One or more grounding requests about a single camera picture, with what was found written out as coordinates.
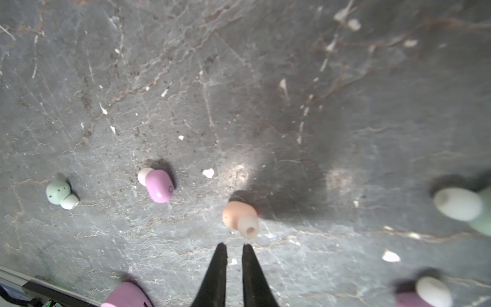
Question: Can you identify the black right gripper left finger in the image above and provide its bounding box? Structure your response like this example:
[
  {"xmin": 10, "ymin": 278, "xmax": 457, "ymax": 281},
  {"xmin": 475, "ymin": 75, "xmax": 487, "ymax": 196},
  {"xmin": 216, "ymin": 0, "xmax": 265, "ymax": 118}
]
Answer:
[{"xmin": 191, "ymin": 243, "xmax": 228, "ymax": 307}]

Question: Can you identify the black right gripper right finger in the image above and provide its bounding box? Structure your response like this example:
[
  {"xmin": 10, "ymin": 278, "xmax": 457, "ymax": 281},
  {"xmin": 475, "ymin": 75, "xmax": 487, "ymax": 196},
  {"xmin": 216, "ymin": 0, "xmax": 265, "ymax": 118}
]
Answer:
[{"xmin": 242, "ymin": 244, "xmax": 279, "ymax": 307}]

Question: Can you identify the pink earbud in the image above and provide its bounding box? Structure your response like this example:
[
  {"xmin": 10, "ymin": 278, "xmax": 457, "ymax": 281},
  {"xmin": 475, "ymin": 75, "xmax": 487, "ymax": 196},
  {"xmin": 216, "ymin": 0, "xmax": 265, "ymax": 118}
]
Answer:
[{"xmin": 222, "ymin": 201, "xmax": 259, "ymax": 240}]

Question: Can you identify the purple earbud left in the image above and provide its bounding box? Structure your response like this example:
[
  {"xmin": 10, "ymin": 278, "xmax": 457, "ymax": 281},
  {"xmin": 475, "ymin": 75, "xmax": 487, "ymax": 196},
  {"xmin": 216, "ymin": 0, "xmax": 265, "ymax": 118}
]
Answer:
[{"xmin": 138, "ymin": 168, "xmax": 175, "ymax": 203}]

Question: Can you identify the mint green earbud left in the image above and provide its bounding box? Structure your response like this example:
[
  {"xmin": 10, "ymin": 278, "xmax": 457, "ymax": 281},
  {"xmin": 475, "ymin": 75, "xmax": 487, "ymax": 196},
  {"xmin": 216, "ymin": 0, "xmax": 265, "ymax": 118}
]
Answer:
[{"xmin": 46, "ymin": 180, "xmax": 79, "ymax": 210}]

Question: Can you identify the mint green earbud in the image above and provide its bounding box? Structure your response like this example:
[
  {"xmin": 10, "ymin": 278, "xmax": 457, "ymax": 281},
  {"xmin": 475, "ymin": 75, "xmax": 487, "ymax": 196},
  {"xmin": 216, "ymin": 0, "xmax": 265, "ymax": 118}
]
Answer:
[
  {"xmin": 433, "ymin": 187, "xmax": 490, "ymax": 237},
  {"xmin": 46, "ymin": 180, "xmax": 79, "ymax": 210}
]

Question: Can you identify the mint green earbud right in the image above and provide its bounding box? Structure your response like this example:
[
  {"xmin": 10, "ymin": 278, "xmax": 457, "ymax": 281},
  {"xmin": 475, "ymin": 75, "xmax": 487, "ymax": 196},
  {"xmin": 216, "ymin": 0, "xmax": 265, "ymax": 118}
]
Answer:
[{"xmin": 433, "ymin": 187, "xmax": 490, "ymax": 237}]

